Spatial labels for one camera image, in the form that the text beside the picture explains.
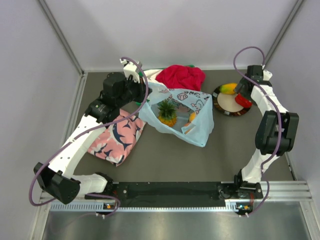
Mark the yellow orange mango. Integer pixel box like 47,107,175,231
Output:
188,112,197,123

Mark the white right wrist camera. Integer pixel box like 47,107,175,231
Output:
262,65,273,81

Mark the orange peach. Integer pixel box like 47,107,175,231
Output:
184,121,195,134

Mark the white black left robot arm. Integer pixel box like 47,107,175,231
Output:
31,70,152,205

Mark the black patterned plate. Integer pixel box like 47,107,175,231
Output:
212,86,251,117

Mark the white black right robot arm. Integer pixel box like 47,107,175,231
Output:
233,65,299,198

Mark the yellow green mango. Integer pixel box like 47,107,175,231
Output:
219,83,237,95

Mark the red bell pepper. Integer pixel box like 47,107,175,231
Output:
234,93,253,109

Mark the light blue cartoon plastic bag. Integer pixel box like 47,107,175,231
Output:
138,83,214,147

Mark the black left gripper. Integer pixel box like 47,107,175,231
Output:
116,74,152,108

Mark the white cloth in tray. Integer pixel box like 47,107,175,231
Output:
144,69,164,86

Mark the red crumpled cloth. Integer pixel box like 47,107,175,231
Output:
155,64,206,91

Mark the pink patterned cloth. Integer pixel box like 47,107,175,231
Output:
87,109,146,167

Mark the green plastic tray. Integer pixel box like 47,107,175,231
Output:
134,64,204,106

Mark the plastic pineapple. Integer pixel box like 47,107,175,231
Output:
157,99,177,127

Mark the slotted cable duct rail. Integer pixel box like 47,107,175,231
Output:
50,201,250,213

